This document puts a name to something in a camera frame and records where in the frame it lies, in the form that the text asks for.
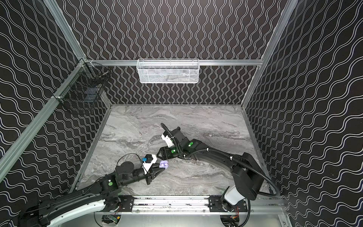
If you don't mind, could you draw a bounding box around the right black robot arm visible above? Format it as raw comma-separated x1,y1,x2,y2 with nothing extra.
157,124,264,201

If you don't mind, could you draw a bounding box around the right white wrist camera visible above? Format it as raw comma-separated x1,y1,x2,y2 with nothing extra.
161,131,176,148

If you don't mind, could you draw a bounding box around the white wire mesh basket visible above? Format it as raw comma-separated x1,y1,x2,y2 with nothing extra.
136,59,200,84

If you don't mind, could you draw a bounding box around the black wire basket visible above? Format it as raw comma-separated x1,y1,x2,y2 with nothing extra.
57,62,111,115

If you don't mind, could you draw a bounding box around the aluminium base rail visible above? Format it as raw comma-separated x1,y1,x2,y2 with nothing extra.
93,194,284,215

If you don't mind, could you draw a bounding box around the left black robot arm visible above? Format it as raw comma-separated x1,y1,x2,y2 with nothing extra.
18,161,168,227

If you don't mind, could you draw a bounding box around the black corrugated cable conduit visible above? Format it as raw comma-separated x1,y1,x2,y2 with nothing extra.
160,122,281,198

